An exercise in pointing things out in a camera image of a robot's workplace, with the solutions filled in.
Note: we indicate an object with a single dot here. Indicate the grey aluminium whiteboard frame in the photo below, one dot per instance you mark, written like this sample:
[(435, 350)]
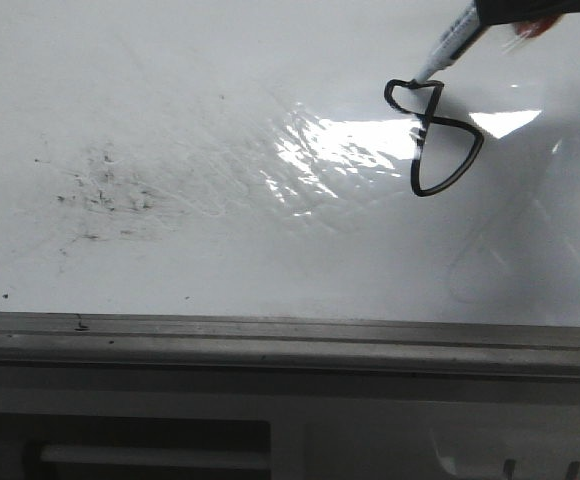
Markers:
[(306, 344)]

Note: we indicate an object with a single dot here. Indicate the grey metal table frame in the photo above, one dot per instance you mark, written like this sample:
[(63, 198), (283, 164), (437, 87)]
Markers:
[(124, 423)]

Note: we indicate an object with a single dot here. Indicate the red round magnet taped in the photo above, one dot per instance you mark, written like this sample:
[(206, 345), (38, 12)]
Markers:
[(524, 32)]

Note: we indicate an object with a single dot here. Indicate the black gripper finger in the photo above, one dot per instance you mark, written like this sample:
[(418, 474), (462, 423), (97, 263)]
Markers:
[(500, 12)]

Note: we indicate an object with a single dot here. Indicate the white whiteboard marker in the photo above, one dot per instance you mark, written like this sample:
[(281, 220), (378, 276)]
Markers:
[(465, 30)]

